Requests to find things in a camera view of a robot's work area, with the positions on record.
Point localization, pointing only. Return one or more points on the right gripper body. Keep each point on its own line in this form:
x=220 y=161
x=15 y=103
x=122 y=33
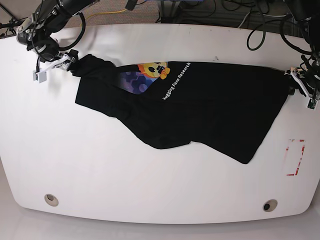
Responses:
x=64 y=61

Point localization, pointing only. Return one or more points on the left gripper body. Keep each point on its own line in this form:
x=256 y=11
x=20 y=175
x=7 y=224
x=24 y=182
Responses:
x=307 y=82

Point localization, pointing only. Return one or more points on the black T-shirt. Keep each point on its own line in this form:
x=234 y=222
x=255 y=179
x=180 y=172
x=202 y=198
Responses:
x=227 y=107

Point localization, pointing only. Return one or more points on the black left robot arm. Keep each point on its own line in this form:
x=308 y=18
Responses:
x=310 y=30

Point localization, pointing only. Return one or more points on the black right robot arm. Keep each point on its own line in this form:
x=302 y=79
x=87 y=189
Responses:
x=50 y=17

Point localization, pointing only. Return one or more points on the red tape rectangle marking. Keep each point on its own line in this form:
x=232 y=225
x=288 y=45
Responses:
x=293 y=156

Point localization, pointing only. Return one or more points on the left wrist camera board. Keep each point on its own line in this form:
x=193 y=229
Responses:
x=312 y=103

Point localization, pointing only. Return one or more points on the right table cable grommet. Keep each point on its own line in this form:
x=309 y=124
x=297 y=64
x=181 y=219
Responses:
x=270 y=205

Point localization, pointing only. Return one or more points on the table cable grommet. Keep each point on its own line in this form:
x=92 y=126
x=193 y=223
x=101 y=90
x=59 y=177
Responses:
x=270 y=205
x=51 y=200

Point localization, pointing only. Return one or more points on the left table cable grommet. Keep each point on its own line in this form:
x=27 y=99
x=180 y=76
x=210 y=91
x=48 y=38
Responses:
x=51 y=200

